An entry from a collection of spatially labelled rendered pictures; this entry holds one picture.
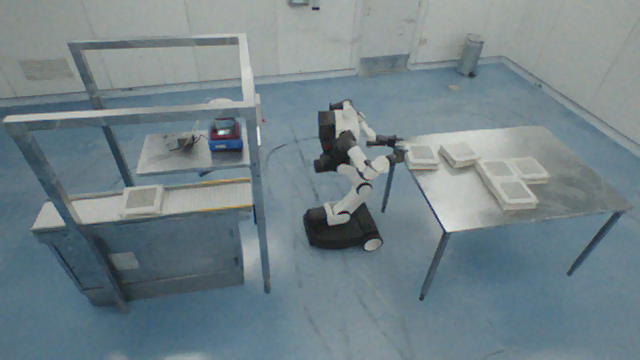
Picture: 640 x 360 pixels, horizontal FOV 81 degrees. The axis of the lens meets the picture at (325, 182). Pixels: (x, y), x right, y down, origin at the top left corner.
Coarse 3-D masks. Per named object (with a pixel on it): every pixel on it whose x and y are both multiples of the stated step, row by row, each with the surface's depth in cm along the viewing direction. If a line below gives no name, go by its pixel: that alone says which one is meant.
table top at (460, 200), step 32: (512, 128) 349; (544, 128) 352; (544, 160) 314; (576, 160) 316; (448, 192) 279; (480, 192) 280; (544, 192) 284; (576, 192) 285; (608, 192) 287; (448, 224) 254; (480, 224) 256; (512, 224) 259
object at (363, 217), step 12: (312, 216) 331; (324, 216) 333; (360, 216) 354; (312, 228) 339; (324, 228) 342; (336, 228) 344; (348, 228) 345; (360, 228) 345; (372, 228) 340; (312, 240) 336; (324, 240) 335; (336, 240) 334; (348, 240) 338; (360, 240) 342
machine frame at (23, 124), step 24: (72, 48) 248; (96, 48) 251; (120, 48) 254; (240, 48) 249; (96, 96) 272; (24, 120) 176; (48, 120) 178; (72, 120) 180; (96, 120) 182; (120, 120) 185; (144, 120) 187; (168, 120) 190; (192, 120) 193; (24, 144) 183; (48, 168) 198; (120, 168) 316; (48, 192) 204; (72, 216) 218; (264, 216) 249; (264, 240) 265; (96, 264) 247; (264, 264) 283; (264, 288) 306
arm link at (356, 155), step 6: (354, 150) 255; (360, 150) 257; (354, 156) 255; (360, 156) 254; (354, 162) 256; (360, 162) 253; (366, 162) 252; (372, 162) 254; (360, 168) 253; (372, 168) 251; (378, 168) 254; (360, 174) 255
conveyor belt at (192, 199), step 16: (176, 192) 260; (192, 192) 261; (208, 192) 261; (224, 192) 262; (240, 192) 263; (48, 208) 243; (80, 208) 245; (96, 208) 245; (112, 208) 246; (176, 208) 249; (192, 208) 249; (208, 208) 250; (48, 224) 234; (64, 224) 234
